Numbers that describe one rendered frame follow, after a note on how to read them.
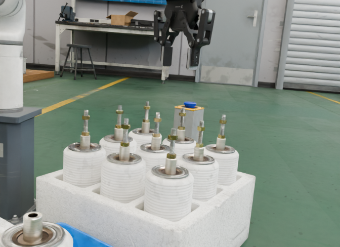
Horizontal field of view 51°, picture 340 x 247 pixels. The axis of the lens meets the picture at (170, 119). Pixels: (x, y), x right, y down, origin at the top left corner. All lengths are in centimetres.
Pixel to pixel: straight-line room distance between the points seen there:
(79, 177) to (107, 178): 9
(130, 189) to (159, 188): 9
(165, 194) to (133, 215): 7
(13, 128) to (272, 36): 526
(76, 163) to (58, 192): 7
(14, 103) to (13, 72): 8
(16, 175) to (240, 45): 511
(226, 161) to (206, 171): 11
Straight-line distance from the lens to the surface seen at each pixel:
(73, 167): 83
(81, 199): 79
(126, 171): 74
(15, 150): 100
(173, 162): 70
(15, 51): 99
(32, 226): 47
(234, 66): 586
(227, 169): 89
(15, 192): 104
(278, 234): 111
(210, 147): 92
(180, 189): 69
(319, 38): 607
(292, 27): 596
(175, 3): 68
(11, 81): 99
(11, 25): 103
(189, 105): 112
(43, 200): 89
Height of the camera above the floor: 49
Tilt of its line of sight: 11 degrees down
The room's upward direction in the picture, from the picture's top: 4 degrees clockwise
